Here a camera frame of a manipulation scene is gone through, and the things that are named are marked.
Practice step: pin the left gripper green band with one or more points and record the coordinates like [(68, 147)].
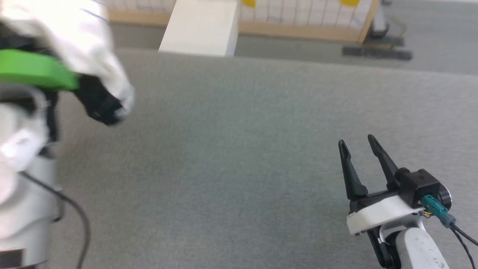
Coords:
[(33, 69)]

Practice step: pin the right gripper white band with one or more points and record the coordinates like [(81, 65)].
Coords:
[(377, 215)]

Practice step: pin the white garment with black sleeves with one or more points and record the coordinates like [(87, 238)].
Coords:
[(76, 35)]

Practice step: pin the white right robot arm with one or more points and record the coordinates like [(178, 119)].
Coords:
[(418, 248)]

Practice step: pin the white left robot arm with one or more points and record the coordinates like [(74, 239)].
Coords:
[(22, 209)]

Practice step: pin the dark grey stand base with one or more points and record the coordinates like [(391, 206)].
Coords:
[(377, 51)]

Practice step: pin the yellow round object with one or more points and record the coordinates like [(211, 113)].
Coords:
[(249, 2), (350, 2)]

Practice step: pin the white rectangular box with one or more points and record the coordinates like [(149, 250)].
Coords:
[(201, 26)]

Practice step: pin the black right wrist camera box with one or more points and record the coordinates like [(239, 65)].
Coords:
[(420, 185)]

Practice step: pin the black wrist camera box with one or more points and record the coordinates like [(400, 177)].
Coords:
[(420, 185), (99, 101)]

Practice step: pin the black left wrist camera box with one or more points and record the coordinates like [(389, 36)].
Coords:
[(99, 101)]

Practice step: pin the wooden frame net fence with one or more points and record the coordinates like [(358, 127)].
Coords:
[(298, 28)]

